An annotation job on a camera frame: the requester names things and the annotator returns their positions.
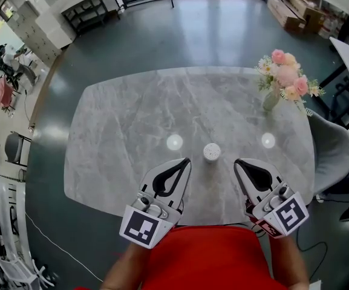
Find white floor cable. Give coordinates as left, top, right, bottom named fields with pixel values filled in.
left=24, top=212, right=104, bottom=282

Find black shelf table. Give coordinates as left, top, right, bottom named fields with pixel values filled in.
left=60, top=0, right=109, bottom=36

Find person's left forearm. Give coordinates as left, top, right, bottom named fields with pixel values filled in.
left=100, top=239, right=152, bottom=290

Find person's red clothing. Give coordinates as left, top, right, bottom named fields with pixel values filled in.
left=73, top=224, right=290, bottom=290

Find person's right forearm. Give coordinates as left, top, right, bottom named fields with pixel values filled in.
left=266, top=233, right=310, bottom=290

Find pink chair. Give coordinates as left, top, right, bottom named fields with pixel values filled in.
left=0, top=76, right=15, bottom=109

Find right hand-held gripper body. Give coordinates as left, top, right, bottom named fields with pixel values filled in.
left=244, top=183, right=310, bottom=240

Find pink and white flower bouquet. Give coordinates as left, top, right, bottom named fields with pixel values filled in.
left=254, top=48, right=326, bottom=102

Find stack of cardboard boxes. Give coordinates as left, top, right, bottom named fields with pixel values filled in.
left=266, top=0, right=344, bottom=37

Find white metal rack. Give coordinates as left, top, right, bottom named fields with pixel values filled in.
left=0, top=173, right=56, bottom=290

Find grey shell chair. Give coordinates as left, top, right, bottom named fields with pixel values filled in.
left=305, top=108, right=349, bottom=196

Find white locker cabinets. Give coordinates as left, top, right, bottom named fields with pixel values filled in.
left=6, top=0, right=78, bottom=63

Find black floor cable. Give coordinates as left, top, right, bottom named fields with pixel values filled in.
left=295, top=229, right=328, bottom=282

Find grey chair with black frame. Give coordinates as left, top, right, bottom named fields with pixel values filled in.
left=4, top=130, right=33, bottom=167

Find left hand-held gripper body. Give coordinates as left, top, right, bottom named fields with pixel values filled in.
left=119, top=190, right=182, bottom=250

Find pale green vase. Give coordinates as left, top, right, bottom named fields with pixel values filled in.
left=262, top=88, right=281, bottom=112

